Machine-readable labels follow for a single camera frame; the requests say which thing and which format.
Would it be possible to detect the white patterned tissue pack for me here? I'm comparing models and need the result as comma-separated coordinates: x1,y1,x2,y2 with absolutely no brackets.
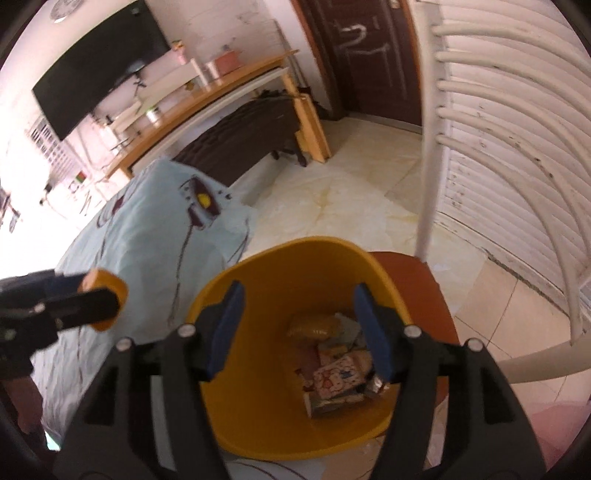
312,355,366,400

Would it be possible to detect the orange trash bin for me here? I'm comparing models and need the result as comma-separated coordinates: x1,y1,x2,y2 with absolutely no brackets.
187,237,411,461

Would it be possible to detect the person's left hand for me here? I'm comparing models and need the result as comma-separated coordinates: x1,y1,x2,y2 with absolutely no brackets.
1,376,43,434

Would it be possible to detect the eye chart poster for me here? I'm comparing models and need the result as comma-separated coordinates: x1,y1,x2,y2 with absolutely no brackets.
28,115,88,188

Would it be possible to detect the light blue patterned tablecloth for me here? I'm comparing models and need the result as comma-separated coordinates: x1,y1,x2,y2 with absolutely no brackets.
33,160,254,441

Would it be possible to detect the white green jar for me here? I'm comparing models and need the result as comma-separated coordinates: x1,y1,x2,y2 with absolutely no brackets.
145,106,162,126

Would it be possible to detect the white desktop shelf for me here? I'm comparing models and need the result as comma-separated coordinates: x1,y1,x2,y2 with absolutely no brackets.
109,58,208,134

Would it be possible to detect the wooden desk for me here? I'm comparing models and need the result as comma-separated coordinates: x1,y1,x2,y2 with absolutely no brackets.
105,50,332,178

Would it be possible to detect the orange storage box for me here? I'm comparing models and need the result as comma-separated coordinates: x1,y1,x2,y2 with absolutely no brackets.
206,49,243,80

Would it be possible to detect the white chair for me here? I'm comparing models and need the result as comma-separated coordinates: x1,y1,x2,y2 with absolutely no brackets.
402,1,590,403

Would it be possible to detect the dark brown door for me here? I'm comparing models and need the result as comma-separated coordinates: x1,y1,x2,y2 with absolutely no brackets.
294,1,422,127

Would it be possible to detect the black wall television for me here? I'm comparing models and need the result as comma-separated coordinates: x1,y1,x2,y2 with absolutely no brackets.
33,1,169,140

